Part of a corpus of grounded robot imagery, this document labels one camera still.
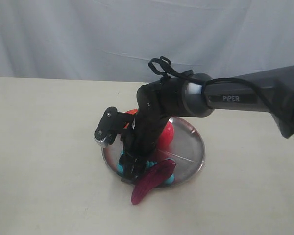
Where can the light blue backdrop cloth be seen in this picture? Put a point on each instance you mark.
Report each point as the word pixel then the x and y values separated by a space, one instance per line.
pixel 113 40

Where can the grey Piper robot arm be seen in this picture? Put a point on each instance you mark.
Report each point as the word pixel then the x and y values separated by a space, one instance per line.
pixel 191 94

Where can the small orange pumpkin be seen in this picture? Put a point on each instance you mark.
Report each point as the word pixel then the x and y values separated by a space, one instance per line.
pixel 132 111

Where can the round stainless steel plate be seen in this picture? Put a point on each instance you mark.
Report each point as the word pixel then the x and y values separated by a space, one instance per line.
pixel 186 149

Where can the turquoise toy bone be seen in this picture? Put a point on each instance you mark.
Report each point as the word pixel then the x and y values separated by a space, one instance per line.
pixel 170 180

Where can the red apple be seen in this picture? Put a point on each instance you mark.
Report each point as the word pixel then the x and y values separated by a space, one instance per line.
pixel 166 137

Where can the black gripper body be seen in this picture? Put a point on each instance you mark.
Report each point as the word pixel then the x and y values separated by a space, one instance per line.
pixel 143 132

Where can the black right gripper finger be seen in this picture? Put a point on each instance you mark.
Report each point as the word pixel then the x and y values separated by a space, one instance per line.
pixel 137 167

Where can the purple toy leaf vegetable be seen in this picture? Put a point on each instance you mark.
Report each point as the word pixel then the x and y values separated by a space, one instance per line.
pixel 151 179

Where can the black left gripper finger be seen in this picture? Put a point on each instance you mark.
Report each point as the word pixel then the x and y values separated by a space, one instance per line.
pixel 124 162

